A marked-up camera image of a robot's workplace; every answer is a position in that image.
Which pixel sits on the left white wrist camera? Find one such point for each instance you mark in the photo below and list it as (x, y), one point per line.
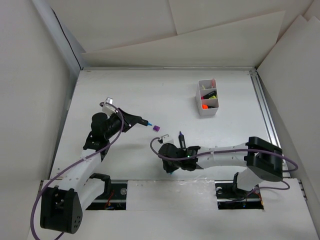
(107, 106)

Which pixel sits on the pink cap black highlighter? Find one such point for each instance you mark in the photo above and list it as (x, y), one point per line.
(207, 96)

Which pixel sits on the pink clear pen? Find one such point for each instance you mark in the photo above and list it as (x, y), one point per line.
(213, 83)

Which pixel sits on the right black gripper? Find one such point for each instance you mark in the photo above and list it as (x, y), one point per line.
(168, 168)

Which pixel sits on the purple tip black highlighter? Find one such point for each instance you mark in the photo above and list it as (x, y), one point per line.
(182, 141)

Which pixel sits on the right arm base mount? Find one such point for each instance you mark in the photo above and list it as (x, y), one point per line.
(230, 197)

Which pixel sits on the white compartment pen holder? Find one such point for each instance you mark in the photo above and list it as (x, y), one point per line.
(212, 102)

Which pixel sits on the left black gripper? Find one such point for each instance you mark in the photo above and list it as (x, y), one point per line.
(130, 120)

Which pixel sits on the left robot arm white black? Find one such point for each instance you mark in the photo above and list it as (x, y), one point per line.
(62, 206)

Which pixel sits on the aluminium rail right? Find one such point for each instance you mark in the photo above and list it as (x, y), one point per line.
(264, 108)

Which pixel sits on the blue tip black highlighter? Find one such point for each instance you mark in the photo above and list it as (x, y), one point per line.
(144, 122)

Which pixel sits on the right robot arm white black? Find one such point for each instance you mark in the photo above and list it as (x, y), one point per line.
(261, 160)

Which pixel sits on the orange tip black highlighter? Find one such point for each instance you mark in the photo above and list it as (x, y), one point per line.
(206, 107)

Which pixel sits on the purple highlighter cap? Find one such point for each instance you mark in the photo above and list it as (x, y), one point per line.
(156, 128)

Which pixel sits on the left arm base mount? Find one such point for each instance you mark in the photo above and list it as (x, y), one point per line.
(114, 197)

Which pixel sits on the yellow cap black highlighter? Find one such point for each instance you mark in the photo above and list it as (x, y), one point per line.
(213, 97)

